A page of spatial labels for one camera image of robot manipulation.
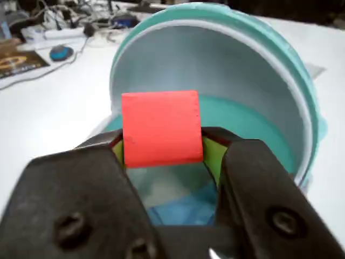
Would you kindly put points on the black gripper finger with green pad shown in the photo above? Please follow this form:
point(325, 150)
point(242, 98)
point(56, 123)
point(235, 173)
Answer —
point(264, 194)
point(67, 194)

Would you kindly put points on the red lego block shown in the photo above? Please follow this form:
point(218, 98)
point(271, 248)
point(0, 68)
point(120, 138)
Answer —
point(161, 126)

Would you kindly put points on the teal whale-shaped bin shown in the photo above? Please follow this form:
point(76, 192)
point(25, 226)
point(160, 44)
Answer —
point(215, 67)

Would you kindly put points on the dark printed mouse pad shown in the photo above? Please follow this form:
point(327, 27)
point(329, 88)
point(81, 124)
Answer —
point(19, 64)

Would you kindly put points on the blue computer mouse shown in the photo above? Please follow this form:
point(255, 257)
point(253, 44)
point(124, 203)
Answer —
point(60, 52)

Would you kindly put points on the white power strip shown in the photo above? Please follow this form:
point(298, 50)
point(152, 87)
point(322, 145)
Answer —
point(62, 33)

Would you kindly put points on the black power adapter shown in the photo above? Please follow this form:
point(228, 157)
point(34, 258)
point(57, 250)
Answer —
point(89, 29)

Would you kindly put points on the blue electronic device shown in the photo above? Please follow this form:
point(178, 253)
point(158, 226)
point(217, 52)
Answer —
point(124, 20)

